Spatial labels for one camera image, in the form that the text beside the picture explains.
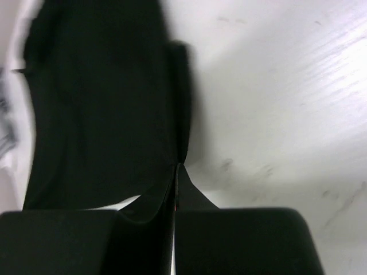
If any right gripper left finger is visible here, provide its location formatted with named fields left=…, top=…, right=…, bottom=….
left=108, top=166, right=175, bottom=274

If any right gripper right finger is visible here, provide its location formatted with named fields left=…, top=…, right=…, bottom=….
left=174, top=164, right=324, bottom=274

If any black tank top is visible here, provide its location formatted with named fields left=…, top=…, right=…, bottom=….
left=22, top=1, right=190, bottom=209

